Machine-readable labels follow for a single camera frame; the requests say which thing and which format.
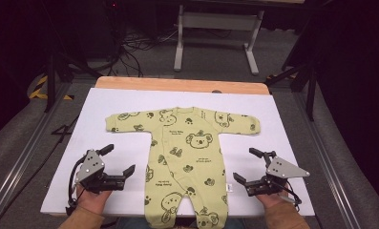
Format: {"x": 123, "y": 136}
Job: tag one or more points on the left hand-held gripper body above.
{"x": 91, "y": 165}

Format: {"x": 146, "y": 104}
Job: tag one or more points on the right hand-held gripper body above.
{"x": 282, "y": 170}

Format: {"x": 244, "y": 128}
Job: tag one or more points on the green printed baby romper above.
{"x": 187, "y": 165}

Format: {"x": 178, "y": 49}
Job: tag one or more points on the person's right hand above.
{"x": 273, "y": 200}

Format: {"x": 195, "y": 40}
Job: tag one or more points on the person's left hand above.
{"x": 93, "y": 202}

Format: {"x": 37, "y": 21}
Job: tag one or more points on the white table mat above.
{"x": 120, "y": 108}

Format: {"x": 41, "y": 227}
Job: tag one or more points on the black tape floor mark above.
{"x": 63, "y": 130}

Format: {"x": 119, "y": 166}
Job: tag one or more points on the black metal stand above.
{"x": 310, "y": 95}

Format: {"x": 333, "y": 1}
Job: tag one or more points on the black tripod stand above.
{"x": 52, "y": 82}

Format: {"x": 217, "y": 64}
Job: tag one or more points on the yellow black hazard tape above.
{"x": 37, "y": 90}

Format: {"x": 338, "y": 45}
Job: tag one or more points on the aluminium floor rail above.
{"x": 330, "y": 165}
{"x": 25, "y": 156}

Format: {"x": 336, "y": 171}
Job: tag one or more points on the white metal desk frame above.
{"x": 220, "y": 20}

